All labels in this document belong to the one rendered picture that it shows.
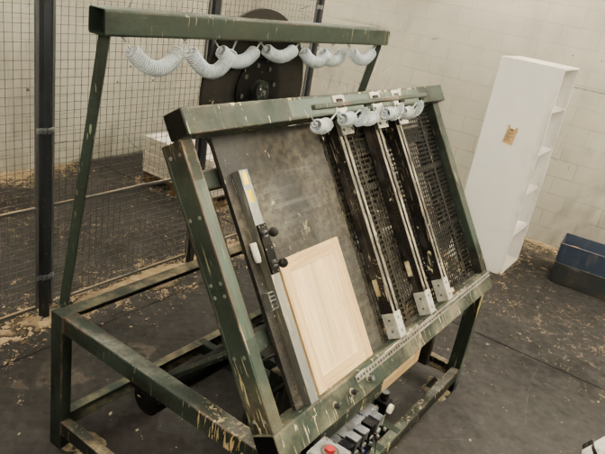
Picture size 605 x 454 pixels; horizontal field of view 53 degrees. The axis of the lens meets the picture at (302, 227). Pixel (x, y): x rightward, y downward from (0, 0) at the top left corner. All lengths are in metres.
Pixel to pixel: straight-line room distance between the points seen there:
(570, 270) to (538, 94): 1.80
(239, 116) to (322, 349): 1.00
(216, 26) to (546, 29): 5.20
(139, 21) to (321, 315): 1.38
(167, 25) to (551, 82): 4.13
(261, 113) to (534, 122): 3.99
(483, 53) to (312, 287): 5.50
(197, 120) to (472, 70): 5.83
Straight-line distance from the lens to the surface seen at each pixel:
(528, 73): 6.11
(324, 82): 8.69
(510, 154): 6.20
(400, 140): 3.41
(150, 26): 2.60
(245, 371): 2.27
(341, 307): 2.73
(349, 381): 2.67
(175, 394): 2.63
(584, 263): 6.63
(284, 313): 2.40
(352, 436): 2.61
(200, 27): 2.78
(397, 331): 3.00
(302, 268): 2.56
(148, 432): 3.64
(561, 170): 7.56
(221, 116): 2.30
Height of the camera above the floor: 2.41
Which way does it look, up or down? 22 degrees down
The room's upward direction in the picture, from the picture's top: 10 degrees clockwise
